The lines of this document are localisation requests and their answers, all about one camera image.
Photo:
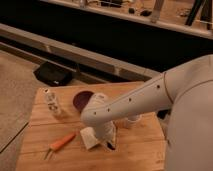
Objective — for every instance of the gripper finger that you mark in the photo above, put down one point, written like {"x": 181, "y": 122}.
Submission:
{"x": 113, "y": 140}
{"x": 102, "y": 142}

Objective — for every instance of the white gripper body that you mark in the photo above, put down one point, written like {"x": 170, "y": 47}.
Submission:
{"x": 105, "y": 131}

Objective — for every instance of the black orange eraser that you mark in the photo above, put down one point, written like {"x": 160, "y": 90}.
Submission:
{"x": 110, "y": 146}

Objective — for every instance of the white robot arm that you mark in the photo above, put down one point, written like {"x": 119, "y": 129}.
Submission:
{"x": 187, "y": 91}

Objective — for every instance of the white sponge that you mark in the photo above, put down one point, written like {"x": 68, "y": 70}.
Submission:
{"x": 89, "y": 138}

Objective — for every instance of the dark red bowl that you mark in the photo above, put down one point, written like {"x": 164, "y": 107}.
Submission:
{"x": 81, "y": 99}

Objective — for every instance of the orange carrot toy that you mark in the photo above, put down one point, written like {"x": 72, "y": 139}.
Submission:
{"x": 59, "y": 144}

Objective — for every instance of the wooden board table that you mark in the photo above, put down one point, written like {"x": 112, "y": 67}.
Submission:
{"x": 140, "y": 148}

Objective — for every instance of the black bag on floor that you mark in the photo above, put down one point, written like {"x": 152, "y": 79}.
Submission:
{"x": 53, "y": 75}

